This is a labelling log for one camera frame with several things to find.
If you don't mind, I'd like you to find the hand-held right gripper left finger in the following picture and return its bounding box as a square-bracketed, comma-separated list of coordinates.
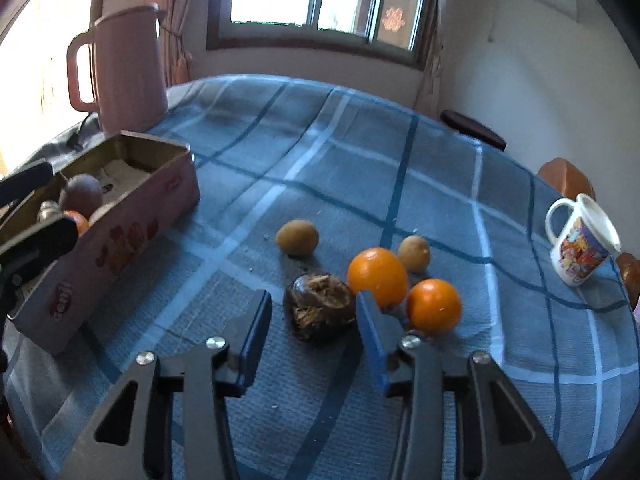
[52, 290, 273, 480]

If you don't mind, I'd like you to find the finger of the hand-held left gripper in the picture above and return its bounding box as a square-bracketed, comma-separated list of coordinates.
[0, 160, 55, 208]
[0, 202, 80, 321]

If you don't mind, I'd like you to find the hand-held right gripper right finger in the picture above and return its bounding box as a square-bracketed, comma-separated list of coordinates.
[355, 290, 573, 480]

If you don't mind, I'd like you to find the large orange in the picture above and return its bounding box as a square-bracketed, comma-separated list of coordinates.
[62, 210, 90, 235]

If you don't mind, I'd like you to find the purple passion fruit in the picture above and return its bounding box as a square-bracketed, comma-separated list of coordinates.
[59, 174, 105, 220]

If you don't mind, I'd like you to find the dark dried fruit half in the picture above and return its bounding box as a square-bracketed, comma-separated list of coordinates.
[283, 272, 357, 343]

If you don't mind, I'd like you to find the small orange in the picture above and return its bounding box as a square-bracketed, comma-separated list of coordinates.
[406, 279, 462, 336]
[348, 247, 409, 310]

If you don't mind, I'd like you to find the pink tin box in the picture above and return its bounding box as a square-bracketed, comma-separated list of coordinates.
[7, 131, 201, 356]

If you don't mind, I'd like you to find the small brown fruit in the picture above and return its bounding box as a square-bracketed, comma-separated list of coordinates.
[275, 219, 320, 257]
[398, 235, 431, 274]

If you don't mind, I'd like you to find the pink electric kettle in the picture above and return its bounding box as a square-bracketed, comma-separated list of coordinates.
[66, 4, 170, 136]

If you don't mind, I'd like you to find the blue checkered tablecloth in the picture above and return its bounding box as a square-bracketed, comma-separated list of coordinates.
[2, 74, 636, 480]

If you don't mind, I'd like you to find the pink curtain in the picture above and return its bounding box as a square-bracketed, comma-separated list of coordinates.
[417, 0, 446, 111]
[159, 0, 201, 88]

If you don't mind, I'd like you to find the white cartoon mug with lid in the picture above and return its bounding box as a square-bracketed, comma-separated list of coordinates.
[544, 192, 622, 287]

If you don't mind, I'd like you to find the dark round stool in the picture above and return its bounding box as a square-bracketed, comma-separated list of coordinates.
[440, 109, 507, 151]

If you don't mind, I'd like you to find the orange leather chair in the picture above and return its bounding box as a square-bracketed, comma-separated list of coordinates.
[537, 157, 596, 201]

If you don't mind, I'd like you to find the brown leather sofa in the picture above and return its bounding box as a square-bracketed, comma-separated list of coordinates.
[616, 252, 640, 311]

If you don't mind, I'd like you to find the red window sticker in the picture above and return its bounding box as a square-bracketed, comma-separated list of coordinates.
[381, 6, 405, 32]

